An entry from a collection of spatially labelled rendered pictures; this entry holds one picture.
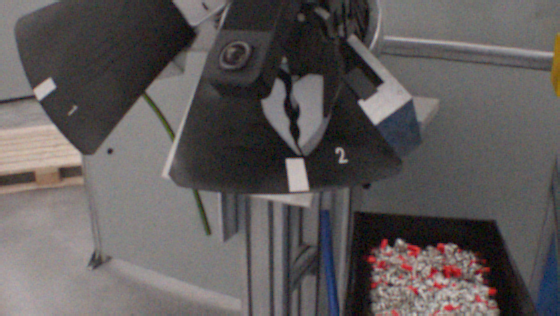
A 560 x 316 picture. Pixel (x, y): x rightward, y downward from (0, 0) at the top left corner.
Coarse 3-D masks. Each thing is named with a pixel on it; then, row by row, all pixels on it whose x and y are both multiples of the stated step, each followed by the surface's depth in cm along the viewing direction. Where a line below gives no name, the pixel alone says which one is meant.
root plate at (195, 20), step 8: (176, 0) 63; (184, 0) 63; (192, 0) 64; (200, 0) 64; (208, 0) 64; (216, 0) 64; (224, 0) 64; (184, 8) 64; (192, 8) 64; (200, 8) 64; (208, 8) 64; (216, 8) 64; (184, 16) 64; (192, 16) 64; (200, 16) 64; (208, 16) 64; (192, 24) 64; (200, 24) 65
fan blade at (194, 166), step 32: (288, 64) 52; (352, 96) 54; (192, 128) 46; (224, 128) 47; (256, 128) 47; (352, 128) 51; (192, 160) 45; (224, 160) 46; (256, 160) 46; (320, 160) 47; (384, 160) 50; (224, 192) 45; (256, 192) 45; (288, 192) 45
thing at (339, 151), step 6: (330, 144) 49; (336, 144) 49; (342, 144) 49; (330, 150) 48; (336, 150) 49; (342, 150) 49; (336, 156) 48; (342, 156) 48; (348, 156) 49; (336, 162) 48; (342, 162) 48; (348, 162) 48
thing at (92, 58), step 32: (64, 0) 63; (96, 0) 62; (128, 0) 62; (160, 0) 62; (32, 32) 64; (64, 32) 63; (96, 32) 63; (128, 32) 63; (160, 32) 64; (192, 32) 65; (32, 64) 64; (64, 64) 64; (96, 64) 64; (128, 64) 64; (160, 64) 65; (64, 96) 64; (96, 96) 64; (128, 96) 65; (64, 128) 64; (96, 128) 65
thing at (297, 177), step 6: (288, 162) 47; (294, 162) 47; (300, 162) 47; (288, 168) 46; (294, 168) 46; (300, 168) 47; (294, 174) 46; (300, 174) 46; (294, 180) 46; (300, 180) 46; (306, 180) 46; (294, 186) 46; (300, 186) 46; (306, 186) 46
